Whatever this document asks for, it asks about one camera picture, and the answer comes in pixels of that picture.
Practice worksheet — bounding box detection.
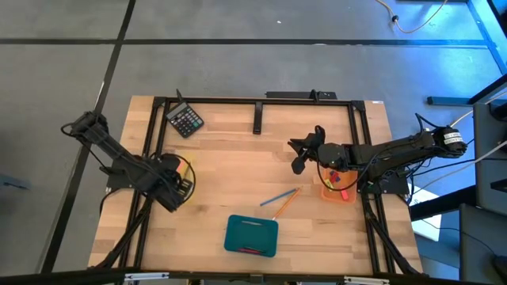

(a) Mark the teal plastic bin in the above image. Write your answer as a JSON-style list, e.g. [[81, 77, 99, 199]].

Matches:
[[223, 214, 280, 259]]

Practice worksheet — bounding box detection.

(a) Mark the white cable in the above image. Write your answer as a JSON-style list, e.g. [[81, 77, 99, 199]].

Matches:
[[446, 89, 507, 131]]

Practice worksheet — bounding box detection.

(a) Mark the beige floor cable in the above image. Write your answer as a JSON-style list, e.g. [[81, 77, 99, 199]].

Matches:
[[375, 0, 449, 35]]

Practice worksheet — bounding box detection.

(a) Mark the orange pencil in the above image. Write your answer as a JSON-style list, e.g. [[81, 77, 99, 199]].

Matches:
[[271, 187, 303, 222]]

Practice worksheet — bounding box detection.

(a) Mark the white paper sheet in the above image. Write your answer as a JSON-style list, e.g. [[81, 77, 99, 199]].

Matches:
[[410, 184, 442, 243]]

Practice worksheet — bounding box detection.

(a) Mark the black bar behind table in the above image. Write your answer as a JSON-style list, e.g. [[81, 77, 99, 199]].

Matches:
[[265, 89, 338, 101]]

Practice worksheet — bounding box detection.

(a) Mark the orange plastic bin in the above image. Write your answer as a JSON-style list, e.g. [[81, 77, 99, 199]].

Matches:
[[320, 167, 360, 205]]

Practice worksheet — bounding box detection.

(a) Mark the blue metal table frame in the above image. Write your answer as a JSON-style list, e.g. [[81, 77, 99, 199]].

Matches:
[[426, 0, 507, 107]]

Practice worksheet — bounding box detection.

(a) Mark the silver rail bracket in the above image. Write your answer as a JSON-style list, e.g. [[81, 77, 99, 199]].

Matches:
[[343, 275, 391, 285], [124, 272, 170, 283]]

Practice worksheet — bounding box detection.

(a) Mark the black diagonal beam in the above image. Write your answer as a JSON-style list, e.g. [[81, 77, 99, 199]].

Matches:
[[409, 184, 477, 222]]

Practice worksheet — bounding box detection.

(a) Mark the black aluminium table frame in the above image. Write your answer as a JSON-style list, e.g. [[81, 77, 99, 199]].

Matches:
[[87, 96, 424, 277]]

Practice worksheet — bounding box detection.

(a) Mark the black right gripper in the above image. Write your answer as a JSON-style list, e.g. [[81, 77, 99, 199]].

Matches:
[[287, 135, 351, 176]]

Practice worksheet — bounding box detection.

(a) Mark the black rail with camera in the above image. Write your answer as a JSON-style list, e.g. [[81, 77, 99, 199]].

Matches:
[[0, 268, 507, 285]]

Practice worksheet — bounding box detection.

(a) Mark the black calculator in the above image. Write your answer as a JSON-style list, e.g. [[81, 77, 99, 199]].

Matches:
[[165, 101, 205, 139]]

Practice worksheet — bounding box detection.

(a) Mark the grey desk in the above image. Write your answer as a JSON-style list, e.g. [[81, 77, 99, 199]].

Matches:
[[472, 101, 507, 195]]

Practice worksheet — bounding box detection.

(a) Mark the grey cabinet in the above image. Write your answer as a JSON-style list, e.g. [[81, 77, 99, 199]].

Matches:
[[458, 203, 507, 285]]

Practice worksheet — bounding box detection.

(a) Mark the yellow plastic bin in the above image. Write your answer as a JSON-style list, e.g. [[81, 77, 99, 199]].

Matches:
[[173, 153, 198, 204]]

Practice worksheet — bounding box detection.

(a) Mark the blue pencil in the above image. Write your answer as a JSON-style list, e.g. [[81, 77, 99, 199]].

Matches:
[[259, 188, 299, 207]]

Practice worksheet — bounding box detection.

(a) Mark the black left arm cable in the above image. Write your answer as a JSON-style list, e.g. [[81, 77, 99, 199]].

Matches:
[[148, 152, 198, 203]]

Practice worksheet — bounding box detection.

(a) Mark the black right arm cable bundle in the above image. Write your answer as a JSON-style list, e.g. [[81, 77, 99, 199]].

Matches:
[[395, 156, 476, 196]]

